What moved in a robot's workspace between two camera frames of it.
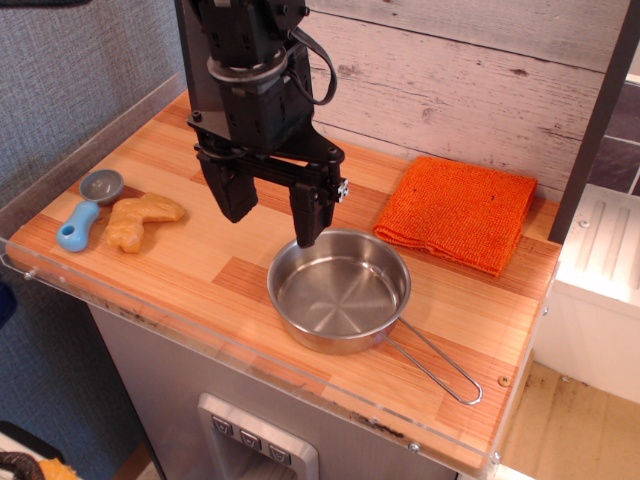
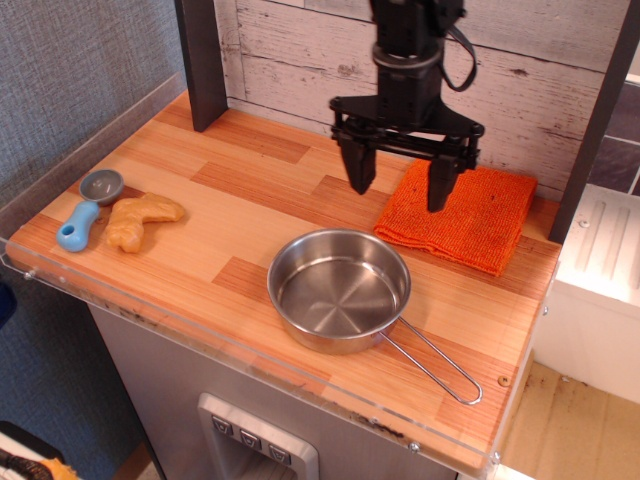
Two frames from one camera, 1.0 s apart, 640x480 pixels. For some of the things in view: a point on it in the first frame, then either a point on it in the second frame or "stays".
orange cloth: (470, 216) stays
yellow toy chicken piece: (128, 216) stays
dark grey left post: (202, 93) stays
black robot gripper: (270, 131) -> (407, 114)
